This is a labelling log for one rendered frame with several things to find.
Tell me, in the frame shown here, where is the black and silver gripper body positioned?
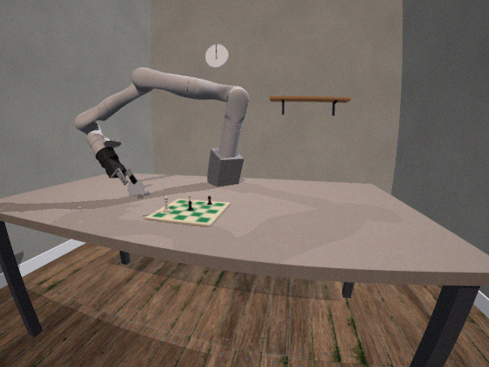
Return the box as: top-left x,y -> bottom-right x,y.
92,138 -> 127,178

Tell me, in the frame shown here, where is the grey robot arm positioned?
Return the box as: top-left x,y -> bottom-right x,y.
74,67 -> 249,157

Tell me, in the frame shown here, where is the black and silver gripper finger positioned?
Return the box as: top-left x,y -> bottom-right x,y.
123,169 -> 137,184
111,169 -> 127,185

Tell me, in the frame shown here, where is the green and cream chessboard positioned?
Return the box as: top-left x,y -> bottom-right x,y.
145,198 -> 231,227

